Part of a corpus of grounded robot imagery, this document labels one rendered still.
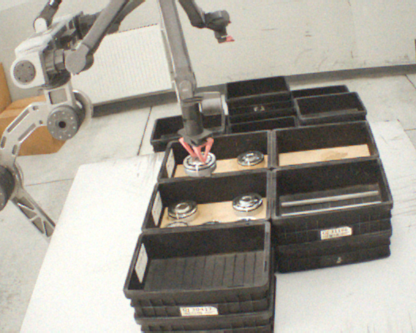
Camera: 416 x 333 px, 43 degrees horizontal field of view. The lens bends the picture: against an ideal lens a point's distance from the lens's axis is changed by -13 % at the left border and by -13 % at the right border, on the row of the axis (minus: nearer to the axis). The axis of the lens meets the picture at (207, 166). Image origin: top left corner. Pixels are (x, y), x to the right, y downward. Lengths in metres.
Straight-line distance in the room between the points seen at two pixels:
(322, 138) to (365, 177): 0.33
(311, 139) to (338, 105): 1.16
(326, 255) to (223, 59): 3.42
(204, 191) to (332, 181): 0.45
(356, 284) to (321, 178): 0.43
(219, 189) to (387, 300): 0.75
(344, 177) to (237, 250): 0.47
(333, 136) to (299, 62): 2.87
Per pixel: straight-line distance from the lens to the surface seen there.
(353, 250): 1.84
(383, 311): 1.70
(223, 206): 2.02
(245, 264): 1.75
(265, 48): 5.03
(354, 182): 2.02
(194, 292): 1.53
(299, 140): 2.26
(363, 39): 5.13
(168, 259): 1.83
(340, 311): 1.72
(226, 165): 2.26
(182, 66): 1.78
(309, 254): 1.83
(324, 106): 3.39
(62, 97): 2.22
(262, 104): 3.48
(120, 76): 5.06
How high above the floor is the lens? 1.91
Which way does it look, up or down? 28 degrees down
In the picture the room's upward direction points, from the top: 12 degrees counter-clockwise
